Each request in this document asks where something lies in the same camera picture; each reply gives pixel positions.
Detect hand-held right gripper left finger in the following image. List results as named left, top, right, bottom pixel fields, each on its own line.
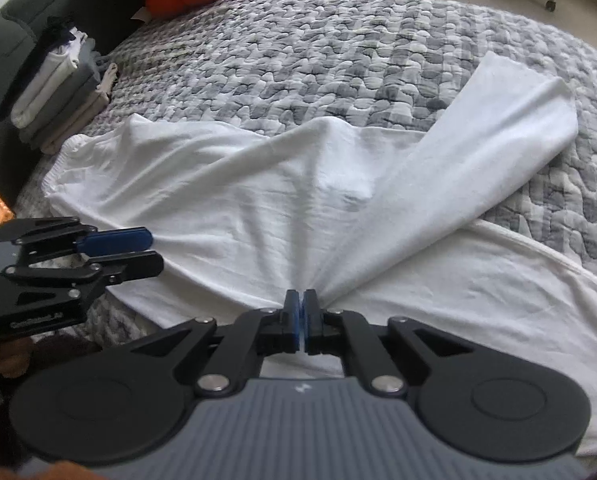
left=128, top=289, right=304, bottom=399

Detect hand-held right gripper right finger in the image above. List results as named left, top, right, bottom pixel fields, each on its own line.
left=303, top=288, right=479, bottom=396

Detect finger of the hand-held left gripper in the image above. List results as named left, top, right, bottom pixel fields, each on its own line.
left=0, top=216, right=155, bottom=262
left=6, top=250, right=165, bottom=287

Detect white pants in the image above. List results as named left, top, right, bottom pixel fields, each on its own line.
left=43, top=50, right=597, bottom=456

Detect stack of folded clothes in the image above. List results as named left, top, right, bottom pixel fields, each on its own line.
left=38, top=62, right=119, bottom=156
left=21, top=50, right=104, bottom=143

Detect person's left hand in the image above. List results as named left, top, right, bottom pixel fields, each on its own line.
left=0, top=336, right=33, bottom=379

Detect white folded garment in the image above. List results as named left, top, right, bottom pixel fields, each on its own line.
left=11, top=35, right=88, bottom=129

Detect dark grey sofa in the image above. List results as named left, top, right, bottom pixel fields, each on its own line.
left=0, top=0, right=144, bottom=221

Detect grey quilted blanket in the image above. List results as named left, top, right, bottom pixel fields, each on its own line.
left=16, top=0, right=597, bottom=341

